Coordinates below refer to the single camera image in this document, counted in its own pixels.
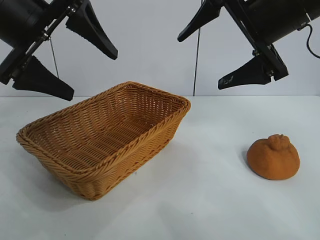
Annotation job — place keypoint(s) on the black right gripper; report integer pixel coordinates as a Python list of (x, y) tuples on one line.
[(275, 20)]

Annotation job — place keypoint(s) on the woven wicker rectangular basket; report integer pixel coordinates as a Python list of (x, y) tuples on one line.
[(100, 140)]

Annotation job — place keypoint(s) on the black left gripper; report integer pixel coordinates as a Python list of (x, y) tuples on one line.
[(22, 22)]

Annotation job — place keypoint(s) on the bumpy orange fruit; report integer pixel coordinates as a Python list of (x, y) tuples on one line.
[(272, 160)]

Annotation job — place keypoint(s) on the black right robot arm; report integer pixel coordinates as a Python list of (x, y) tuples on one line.
[(313, 8)]

